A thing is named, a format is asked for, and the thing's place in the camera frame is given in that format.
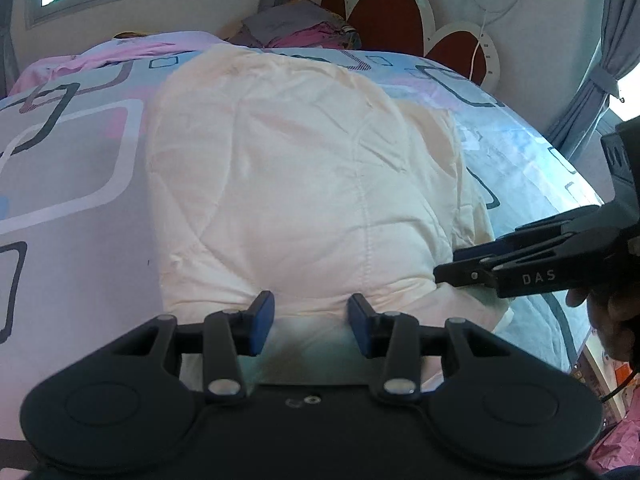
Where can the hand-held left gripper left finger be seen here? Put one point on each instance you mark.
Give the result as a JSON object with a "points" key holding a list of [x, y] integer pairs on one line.
{"points": [[262, 320]]}

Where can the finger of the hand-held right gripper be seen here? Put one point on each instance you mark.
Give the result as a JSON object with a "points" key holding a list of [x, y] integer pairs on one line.
{"points": [[465, 275], [550, 227]]}

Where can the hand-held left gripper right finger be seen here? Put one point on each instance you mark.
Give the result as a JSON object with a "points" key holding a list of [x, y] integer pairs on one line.
{"points": [[360, 322]]}

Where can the cream quilt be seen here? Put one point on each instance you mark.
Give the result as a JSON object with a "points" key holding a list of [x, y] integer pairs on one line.
{"points": [[300, 170]]}

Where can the person's right hand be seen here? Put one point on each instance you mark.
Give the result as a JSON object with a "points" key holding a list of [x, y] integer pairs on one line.
{"points": [[617, 320]]}

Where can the patterned bed sheet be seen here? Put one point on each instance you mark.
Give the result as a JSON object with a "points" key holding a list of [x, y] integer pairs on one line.
{"points": [[75, 270]]}

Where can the pink plastic bag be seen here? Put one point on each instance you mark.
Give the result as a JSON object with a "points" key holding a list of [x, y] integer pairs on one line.
{"points": [[620, 445]]}

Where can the red and white headboard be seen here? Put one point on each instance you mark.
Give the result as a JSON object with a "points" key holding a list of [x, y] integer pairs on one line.
{"points": [[385, 15]]}

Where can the pink cloth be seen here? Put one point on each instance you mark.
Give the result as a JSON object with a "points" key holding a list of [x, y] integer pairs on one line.
{"points": [[315, 35]]}

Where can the pink blanket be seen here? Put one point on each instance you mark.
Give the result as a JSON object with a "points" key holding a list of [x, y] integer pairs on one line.
{"points": [[125, 52]]}

